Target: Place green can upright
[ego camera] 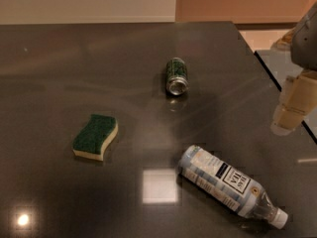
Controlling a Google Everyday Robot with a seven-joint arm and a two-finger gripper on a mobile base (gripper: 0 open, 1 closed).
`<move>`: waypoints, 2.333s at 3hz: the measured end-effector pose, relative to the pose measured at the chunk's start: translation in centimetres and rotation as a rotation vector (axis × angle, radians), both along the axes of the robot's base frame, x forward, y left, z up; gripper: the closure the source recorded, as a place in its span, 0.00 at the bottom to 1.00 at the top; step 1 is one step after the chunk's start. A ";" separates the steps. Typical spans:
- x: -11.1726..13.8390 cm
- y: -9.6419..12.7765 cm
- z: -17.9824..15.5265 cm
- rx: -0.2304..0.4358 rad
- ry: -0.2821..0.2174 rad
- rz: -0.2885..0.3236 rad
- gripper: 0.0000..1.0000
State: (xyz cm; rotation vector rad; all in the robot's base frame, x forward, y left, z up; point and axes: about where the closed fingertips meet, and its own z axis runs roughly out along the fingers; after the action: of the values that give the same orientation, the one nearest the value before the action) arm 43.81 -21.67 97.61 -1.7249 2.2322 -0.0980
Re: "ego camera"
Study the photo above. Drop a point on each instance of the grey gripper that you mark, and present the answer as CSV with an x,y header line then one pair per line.
x,y
305,47

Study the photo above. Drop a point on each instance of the plastic tea bottle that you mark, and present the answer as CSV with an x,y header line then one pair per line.
x,y
233,188

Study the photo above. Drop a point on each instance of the green and yellow sponge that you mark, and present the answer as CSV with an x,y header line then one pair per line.
x,y
94,139

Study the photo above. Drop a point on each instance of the green soda can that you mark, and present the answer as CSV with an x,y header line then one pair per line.
x,y
176,82

